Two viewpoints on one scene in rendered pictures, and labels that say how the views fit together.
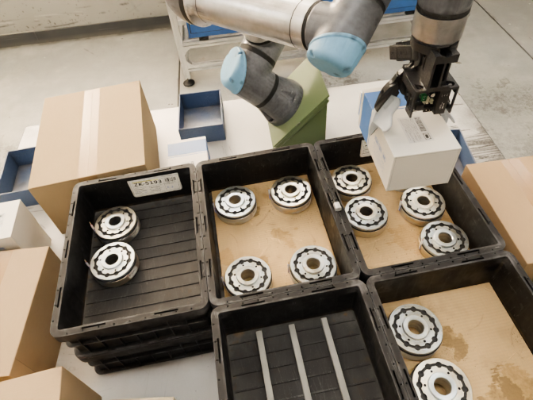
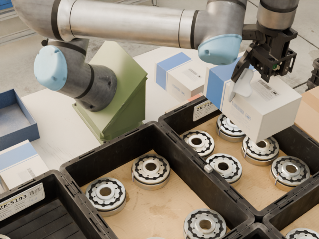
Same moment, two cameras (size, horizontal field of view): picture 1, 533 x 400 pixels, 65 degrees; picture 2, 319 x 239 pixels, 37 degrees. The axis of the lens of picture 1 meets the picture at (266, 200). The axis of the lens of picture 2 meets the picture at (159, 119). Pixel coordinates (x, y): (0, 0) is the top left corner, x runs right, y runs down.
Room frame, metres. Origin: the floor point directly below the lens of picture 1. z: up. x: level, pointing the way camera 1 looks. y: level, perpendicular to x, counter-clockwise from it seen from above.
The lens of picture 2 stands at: (-0.02, 0.36, 1.84)
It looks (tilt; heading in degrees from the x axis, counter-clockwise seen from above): 44 degrees down; 328
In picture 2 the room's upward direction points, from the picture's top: 2 degrees clockwise
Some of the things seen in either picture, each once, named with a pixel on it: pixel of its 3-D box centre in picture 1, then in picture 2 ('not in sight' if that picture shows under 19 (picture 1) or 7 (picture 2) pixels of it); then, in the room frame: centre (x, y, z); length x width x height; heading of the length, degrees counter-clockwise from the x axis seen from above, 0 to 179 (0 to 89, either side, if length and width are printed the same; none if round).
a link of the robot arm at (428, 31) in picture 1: (440, 23); (277, 12); (0.58, -0.29, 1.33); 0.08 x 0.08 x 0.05
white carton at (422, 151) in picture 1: (404, 134); (249, 95); (0.61, -0.28, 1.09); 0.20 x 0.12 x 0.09; 3
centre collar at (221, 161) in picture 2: (366, 211); (223, 166); (0.60, -0.23, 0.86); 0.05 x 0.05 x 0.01
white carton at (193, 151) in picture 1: (190, 171); (25, 179); (0.91, 0.22, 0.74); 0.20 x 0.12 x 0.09; 5
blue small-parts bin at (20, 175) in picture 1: (31, 175); not in sight; (0.98, 0.74, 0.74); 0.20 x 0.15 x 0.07; 7
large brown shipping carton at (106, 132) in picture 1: (102, 153); not in sight; (0.98, 0.49, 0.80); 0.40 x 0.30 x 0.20; 9
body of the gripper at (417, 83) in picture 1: (427, 73); (271, 47); (0.58, -0.28, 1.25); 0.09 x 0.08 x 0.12; 3
